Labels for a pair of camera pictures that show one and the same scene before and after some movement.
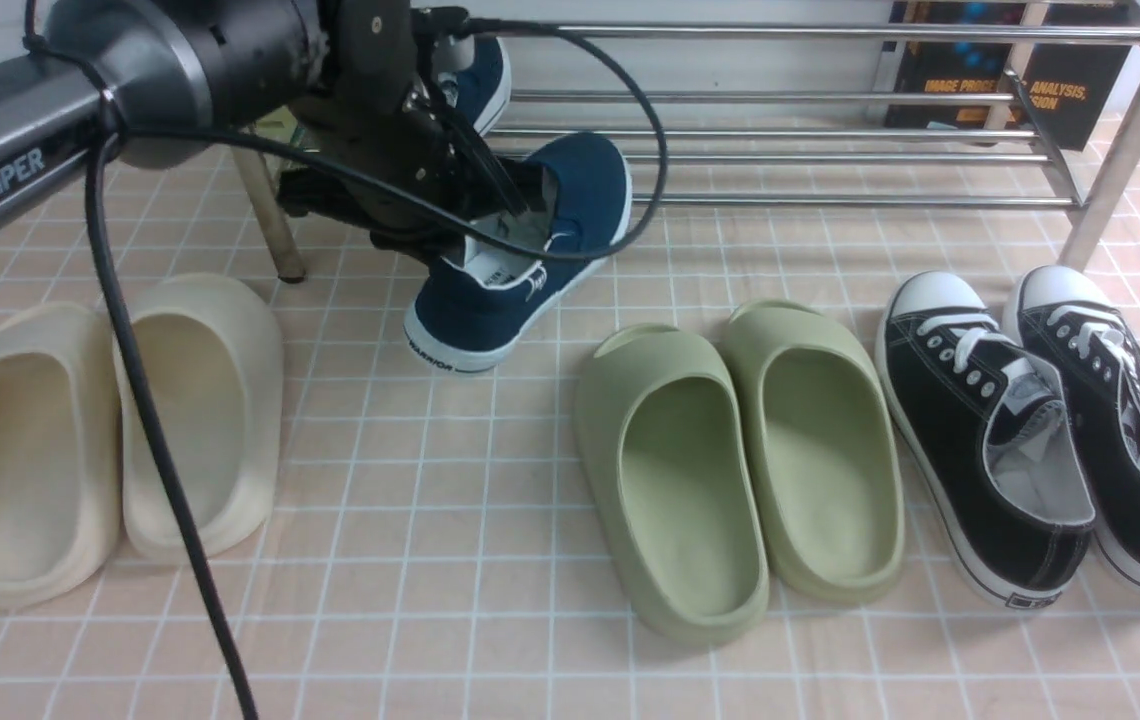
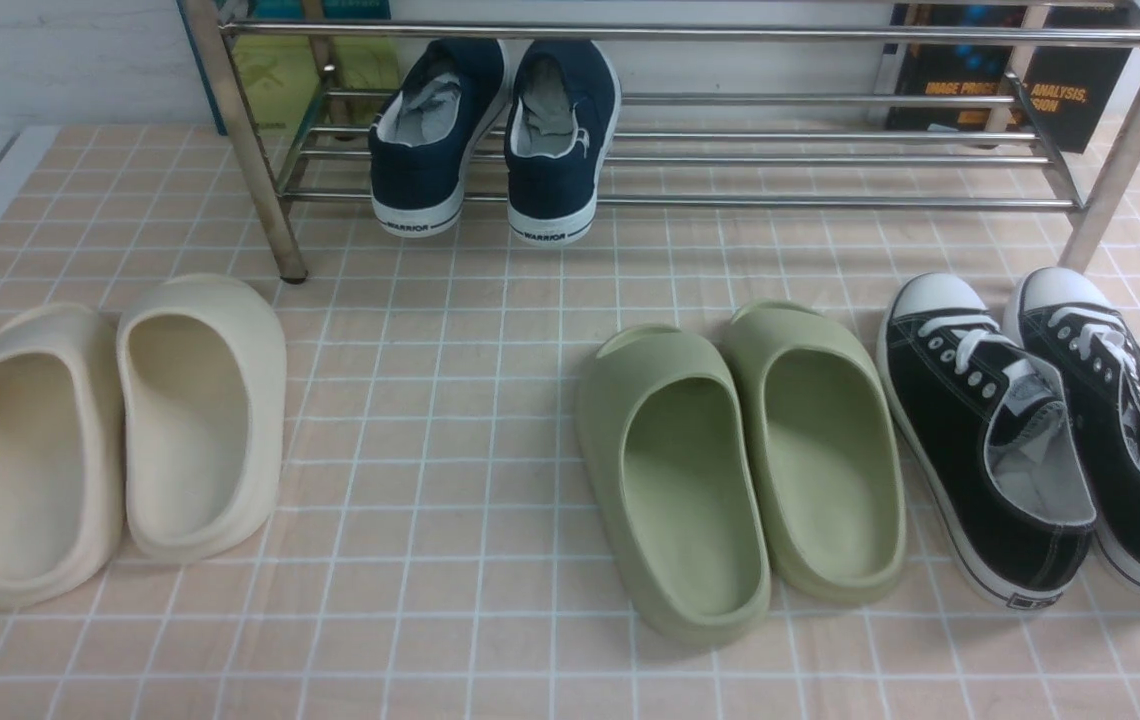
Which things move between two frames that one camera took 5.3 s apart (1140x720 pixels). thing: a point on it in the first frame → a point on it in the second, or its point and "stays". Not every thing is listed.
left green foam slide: (669, 452) stays
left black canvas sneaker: (991, 426) stays
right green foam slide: (831, 463) stays
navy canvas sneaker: (483, 306) → (562, 113)
